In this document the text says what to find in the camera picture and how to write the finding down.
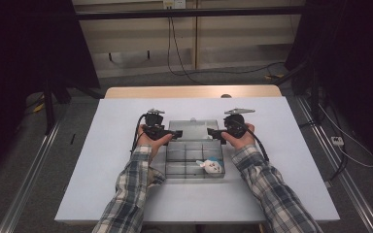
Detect black stand leg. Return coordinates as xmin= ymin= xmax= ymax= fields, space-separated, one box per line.
xmin=43 ymin=81 xmax=57 ymax=135

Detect white wall socket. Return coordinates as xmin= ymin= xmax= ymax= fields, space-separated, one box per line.
xmin=162 ymin=0 xmax=187 ymax=10

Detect black horizontal metal bar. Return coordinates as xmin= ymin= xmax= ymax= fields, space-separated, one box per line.
xmin=75 ymin=5 xmax=305 ymax=21

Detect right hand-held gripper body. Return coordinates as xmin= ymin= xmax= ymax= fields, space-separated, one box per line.
xmin=222 ymin=108 xmax=256 ymax=140

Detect person's right hand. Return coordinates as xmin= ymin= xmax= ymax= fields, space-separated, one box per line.
xmin=220 ymin=123 xmax=257 ymax=151

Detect black curtain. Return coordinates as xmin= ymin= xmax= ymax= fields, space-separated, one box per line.
xmin=285 ymin=0 xmax=373 ymax=176
xmin=0 ymin=0 xmax=101 ymax=183

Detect wooden table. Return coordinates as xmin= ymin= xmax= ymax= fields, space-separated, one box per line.
xmin=104 ymin=84 xmax=283 ymax=100

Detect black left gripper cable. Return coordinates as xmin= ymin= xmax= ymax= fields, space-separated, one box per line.
xmin=130 ymin=114 xmax=149 ymax=154

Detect person's left hand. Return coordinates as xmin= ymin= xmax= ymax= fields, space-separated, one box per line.
xmin=136 ymin=125 xmax=174 ymax=155

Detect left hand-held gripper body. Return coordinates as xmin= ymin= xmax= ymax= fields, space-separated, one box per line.
xmin=141 ymin=108 xmax=173 ymax=142

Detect clear plastic compartment box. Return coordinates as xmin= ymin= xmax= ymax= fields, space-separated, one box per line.
xmin=164 ymin=117 xmax=226 ymax=180

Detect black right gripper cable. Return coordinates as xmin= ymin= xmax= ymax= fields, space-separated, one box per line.
xmin=246 ymin=124 xmax=270 ymax=163

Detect white plush toy blue hat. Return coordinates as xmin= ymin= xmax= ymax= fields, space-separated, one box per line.
xmin=195 ymin=156 xmax=225 ymax=175

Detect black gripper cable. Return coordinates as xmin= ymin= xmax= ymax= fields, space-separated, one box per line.
xmin=246 ymin=124 xmax=270 ymax=163
xmin=130 ymin=114 xmax=149 ymax=154

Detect white floor cable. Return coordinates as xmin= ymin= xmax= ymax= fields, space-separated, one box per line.
xmin=319 ymin=103 xmax=373 ymax=169

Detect long black hanging cable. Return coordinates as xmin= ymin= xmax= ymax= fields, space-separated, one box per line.
xmin=166 ymin=16 xmax=286 ymax=85

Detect metal floor rail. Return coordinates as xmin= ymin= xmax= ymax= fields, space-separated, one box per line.
xmin=0 ymin=113 xmax=66 ymax=233
xmin=295 ymin=96 xmax=373 ymax=233

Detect black floor cable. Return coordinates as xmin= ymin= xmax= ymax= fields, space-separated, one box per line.
xmin=299 ymin=96 xmax=349 ymax=183

